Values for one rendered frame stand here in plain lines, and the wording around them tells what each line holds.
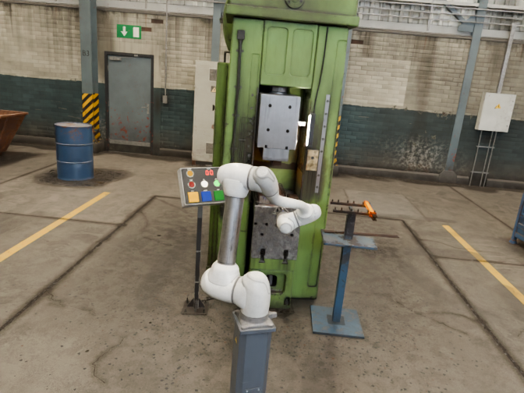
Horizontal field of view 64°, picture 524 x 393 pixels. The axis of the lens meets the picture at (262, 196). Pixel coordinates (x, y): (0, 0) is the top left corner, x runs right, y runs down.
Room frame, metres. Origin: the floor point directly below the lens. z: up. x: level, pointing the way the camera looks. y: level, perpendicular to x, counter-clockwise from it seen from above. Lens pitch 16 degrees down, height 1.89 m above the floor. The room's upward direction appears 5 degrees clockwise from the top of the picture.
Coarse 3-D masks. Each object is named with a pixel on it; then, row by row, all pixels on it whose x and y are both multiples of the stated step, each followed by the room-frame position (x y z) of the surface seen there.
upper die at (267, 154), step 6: (264, 150) 3.20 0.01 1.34; (270, 150) 3.21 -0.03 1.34; (276, 150) 3.21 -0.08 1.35; (282, 150) 3.22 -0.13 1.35; (288, 150) 3.22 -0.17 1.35; (264, 156) 3.21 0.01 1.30; (270, 156) 3.21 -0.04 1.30; (276, 156) 3.21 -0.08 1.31; (282, 156) 3.22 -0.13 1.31; (288, 156) 3.22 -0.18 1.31
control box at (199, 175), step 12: (180, 168) 2.98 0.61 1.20; (192, 168) 3.03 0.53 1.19; (204, 168) 3.07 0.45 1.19; (216, 168) 3.12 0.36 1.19; (180, 180) 2.97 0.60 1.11; (192, 180) 2.98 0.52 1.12; (204, 180) 3.02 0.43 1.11; (180, 192) 2.96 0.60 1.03; (192, 204) 2.89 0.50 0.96; (204, 204) 2.97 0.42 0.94; (216, 204) 3.05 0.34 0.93
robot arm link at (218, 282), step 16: (224, 176) 2.16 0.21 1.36; (240, 176) 2.13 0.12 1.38; (224, 192) 2.17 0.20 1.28; (240, 192) 2.13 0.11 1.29; (224, 208) 2.17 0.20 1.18; (240, 208) 2.15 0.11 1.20; (224, 224) 2.13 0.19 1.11; (240, 224) 2.15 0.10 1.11; (224, 240) 2.11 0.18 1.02; (224, 256) 2.09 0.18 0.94; (208, 272) 2.11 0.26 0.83; (224, 272) 2.05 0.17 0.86; (208, 288) 2.05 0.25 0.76; (224, 288) 2.02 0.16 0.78
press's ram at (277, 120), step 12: (264, 96) 3.20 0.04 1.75; (276, 96) 3.21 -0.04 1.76; (288, 96) 3.22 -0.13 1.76; (264, 108) 3.20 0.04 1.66; (276, 108) 3.21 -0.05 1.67; (288, 108) 3.22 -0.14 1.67; (264, 120) 3.20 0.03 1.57; (276, 120) 3.21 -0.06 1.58; (288, 120) 3.22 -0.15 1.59; (264, 132) 3.20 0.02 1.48; (276, 132) 3.21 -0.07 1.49; (288, 132) 3.22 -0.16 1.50; (264, 144) 3.20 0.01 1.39; (276, 144) 3.21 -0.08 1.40; (288, 144) 3.22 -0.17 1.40
